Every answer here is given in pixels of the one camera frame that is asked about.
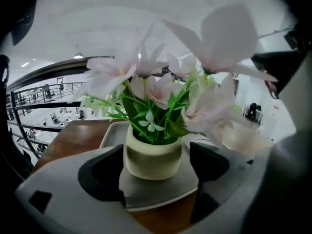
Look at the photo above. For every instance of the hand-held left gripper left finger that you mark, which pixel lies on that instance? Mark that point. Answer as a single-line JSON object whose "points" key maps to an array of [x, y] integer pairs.
{"points": [[97, 177]]}

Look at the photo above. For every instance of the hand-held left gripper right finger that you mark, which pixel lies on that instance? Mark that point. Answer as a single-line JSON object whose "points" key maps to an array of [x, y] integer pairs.
{"points": [[209, 164]]}

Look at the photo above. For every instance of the potted pink artificial flowers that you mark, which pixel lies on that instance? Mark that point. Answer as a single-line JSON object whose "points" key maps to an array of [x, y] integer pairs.
{"points": [[151, 160]]}

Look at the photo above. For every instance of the white rectangular tray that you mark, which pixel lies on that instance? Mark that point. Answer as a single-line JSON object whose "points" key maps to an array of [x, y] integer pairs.
{"points": [[158, 191]]}

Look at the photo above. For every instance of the person's right forearm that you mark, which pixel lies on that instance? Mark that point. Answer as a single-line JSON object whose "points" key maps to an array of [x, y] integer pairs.
{"points": [[271, 89]]}

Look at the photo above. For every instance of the black railing with wooden handrail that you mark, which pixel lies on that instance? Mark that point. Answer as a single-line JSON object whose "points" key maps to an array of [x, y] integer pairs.
{"points": [[53, 69]]}

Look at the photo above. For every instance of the person's black shirt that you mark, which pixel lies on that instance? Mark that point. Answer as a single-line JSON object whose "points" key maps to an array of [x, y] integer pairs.
{"points": [[282, 67]]}

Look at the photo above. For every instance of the black pendant lamp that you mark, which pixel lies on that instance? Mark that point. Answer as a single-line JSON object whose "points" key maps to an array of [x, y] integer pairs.
{"points": [[78, 56]]}

